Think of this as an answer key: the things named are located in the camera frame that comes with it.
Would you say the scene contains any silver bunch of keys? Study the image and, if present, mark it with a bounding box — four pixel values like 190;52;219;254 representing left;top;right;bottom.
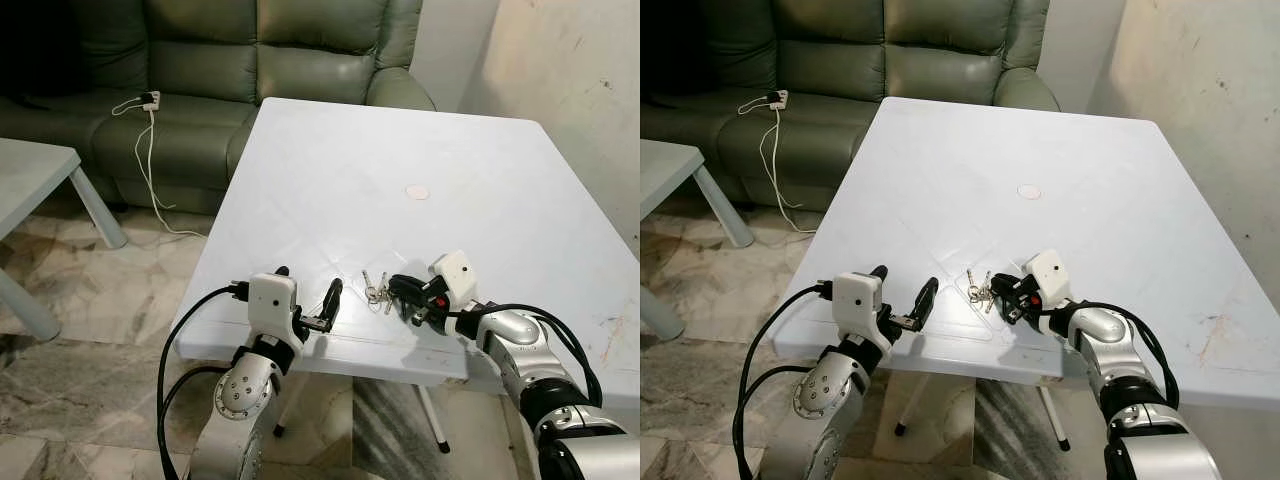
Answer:
964;267;997;314
361;269;397;317

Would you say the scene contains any white plastic table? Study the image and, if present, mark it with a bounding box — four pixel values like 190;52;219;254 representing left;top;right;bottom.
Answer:
770;97;1280;453
172;97;641;457

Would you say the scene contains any green leather sofa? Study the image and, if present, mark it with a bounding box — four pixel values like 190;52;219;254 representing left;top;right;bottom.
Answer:
0;0;438;217
640;0;1061;213

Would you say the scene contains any grey side table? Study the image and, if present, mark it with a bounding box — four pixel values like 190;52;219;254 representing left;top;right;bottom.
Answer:
640;139;756;342
0;137;129;344

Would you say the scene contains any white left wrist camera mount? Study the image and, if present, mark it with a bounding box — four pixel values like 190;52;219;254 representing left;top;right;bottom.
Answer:
247;272;312;347
832;272;899;347

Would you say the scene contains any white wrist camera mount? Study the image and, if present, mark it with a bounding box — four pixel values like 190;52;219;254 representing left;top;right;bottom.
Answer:
429;251;482;312
1022;249;1074;307
832;272;899;347
247;272;312;347

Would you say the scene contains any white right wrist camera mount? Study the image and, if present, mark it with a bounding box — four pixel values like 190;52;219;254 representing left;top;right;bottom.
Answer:
1022;249;1074;307
429;251;482;312

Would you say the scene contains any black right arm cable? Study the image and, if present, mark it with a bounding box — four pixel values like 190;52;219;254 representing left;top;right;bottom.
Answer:
1040;299;1182;410
445;303;603;409

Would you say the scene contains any white charging cable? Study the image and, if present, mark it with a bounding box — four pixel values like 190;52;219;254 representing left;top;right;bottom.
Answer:
111;95;210;240
737;95;833;237

